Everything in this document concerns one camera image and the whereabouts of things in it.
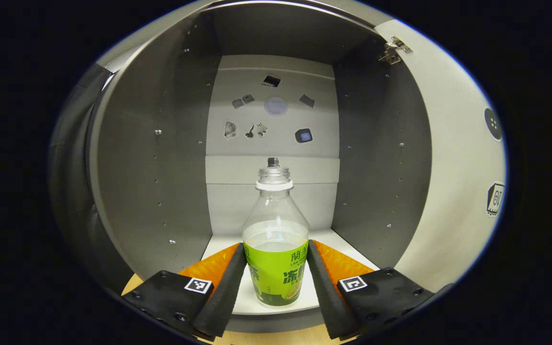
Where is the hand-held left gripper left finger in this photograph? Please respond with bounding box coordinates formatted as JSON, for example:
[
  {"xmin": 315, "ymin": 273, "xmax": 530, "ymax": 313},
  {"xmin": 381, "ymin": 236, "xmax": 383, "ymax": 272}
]
[{"xmin": 122, "ymin": 242, "xmax": 248, "ymax": 342}]

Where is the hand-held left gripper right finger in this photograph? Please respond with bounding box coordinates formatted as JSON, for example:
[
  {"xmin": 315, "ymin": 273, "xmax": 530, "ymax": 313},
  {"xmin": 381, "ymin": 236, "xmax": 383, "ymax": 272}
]
[{"xmin": 306, "ymin": 239, "xmax": 435, "ymax": 341}]

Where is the clear green label bottle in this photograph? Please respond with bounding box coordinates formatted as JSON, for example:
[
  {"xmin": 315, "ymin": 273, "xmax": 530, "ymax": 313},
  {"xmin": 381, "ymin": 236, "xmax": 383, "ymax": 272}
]
[{"xmin": 241, "ymin": 166, "xmax": 310, "ymax": 307}]

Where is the grey cabinet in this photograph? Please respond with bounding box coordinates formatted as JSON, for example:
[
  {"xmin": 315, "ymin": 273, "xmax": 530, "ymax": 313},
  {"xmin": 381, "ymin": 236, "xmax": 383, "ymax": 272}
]
[{"xmin": 87, "ymin": 0, "xmax": 432, "ymax": 334}]

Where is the metal cabinet hinge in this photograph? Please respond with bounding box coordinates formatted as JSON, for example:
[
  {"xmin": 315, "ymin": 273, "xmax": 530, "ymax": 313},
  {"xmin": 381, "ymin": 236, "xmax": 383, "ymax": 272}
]
[{"xmin": 378, "ymin": 35, "xmax": 413, "ymax": 66}]

